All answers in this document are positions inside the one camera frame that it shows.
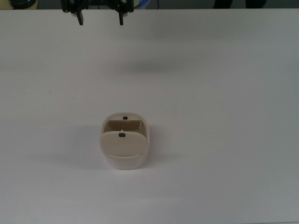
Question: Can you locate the small cream trash can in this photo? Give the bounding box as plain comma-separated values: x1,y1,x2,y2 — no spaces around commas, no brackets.
99,112,150,170

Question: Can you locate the cream trash can lid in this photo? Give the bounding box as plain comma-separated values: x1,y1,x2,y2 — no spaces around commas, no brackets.
100,131,147,156

